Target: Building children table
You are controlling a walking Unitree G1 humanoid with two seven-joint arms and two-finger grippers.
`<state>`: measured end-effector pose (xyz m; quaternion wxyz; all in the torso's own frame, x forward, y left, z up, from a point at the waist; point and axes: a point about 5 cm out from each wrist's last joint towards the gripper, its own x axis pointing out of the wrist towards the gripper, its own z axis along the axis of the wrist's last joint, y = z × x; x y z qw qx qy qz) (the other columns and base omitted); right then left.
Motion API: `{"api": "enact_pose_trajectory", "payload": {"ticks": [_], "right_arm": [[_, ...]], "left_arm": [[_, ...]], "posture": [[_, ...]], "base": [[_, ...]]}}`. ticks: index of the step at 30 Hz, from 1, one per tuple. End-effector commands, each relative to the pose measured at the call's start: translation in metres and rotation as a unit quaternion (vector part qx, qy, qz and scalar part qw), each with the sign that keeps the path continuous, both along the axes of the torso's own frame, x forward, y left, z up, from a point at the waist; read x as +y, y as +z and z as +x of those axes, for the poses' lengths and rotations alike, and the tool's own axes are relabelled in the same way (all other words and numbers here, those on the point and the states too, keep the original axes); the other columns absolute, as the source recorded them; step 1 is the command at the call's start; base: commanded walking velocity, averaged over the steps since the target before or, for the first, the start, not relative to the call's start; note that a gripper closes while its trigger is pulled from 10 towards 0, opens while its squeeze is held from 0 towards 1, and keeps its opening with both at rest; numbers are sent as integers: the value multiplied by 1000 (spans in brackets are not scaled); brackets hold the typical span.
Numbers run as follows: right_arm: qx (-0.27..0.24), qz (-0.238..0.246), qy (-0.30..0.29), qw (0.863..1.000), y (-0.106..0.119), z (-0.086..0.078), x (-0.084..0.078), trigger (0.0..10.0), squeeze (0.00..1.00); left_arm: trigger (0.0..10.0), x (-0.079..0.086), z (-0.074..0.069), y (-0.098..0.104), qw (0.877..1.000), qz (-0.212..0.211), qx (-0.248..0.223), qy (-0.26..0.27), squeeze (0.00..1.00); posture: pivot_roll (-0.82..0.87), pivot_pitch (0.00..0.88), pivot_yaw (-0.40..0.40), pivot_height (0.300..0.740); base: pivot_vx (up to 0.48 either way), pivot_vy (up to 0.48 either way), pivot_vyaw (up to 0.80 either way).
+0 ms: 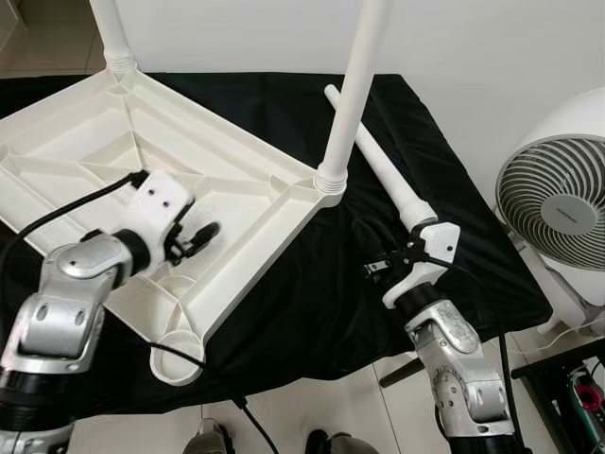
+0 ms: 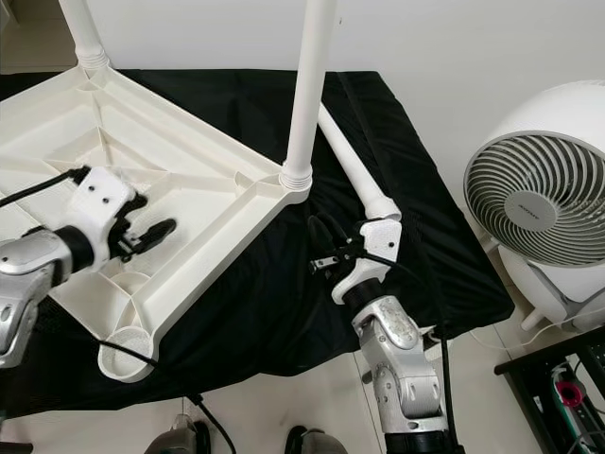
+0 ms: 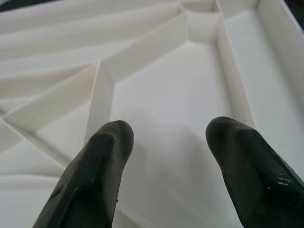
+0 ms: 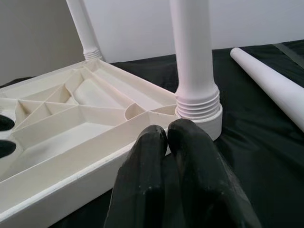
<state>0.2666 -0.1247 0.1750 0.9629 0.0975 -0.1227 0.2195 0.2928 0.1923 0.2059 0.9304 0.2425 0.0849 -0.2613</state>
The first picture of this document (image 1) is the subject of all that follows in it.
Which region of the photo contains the black shelf rack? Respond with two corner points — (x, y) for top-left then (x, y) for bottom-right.
(510, 336), (605, 454)

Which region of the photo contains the white round fan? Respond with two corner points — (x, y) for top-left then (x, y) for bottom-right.
(494, 90), (605, 332)

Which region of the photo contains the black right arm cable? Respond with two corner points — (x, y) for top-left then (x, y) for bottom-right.
(369, 222), (511, 454)

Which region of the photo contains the white plastic table leg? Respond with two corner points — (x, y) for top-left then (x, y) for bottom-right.
(314, 0), (395, 195)
(88, 0), (139, 77)
(323, 83), (439, 228)

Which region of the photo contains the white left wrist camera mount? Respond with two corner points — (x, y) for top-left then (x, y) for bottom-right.
(123, 170), (195, 261)

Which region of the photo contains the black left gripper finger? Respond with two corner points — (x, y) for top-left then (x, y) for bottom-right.
(185, 222), (222, 256)

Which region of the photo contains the black tablecloth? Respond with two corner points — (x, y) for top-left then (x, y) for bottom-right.
(0, 71), (554, 417)

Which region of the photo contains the grey left robot foot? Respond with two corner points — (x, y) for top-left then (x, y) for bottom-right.
(184, 418), (237, 454)

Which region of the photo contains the white plastic table top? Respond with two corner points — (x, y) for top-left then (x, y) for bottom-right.
(0, 68), (349, 387)

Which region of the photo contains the black metal table leg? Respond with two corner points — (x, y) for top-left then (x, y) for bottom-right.
(378, 355), (424, 389)

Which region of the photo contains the grey robot foot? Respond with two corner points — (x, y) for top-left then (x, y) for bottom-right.
(184, 418), (237, 454)
(307, 430), (379, 454)

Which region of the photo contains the pink hair dryer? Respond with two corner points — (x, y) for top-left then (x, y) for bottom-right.
(572, 383), (604, 412)

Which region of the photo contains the grey right robot foot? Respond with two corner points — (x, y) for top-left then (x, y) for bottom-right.
(307, 430), (379, 454)

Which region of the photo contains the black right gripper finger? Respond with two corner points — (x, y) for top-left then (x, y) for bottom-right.
(352, 218), (400, 264)

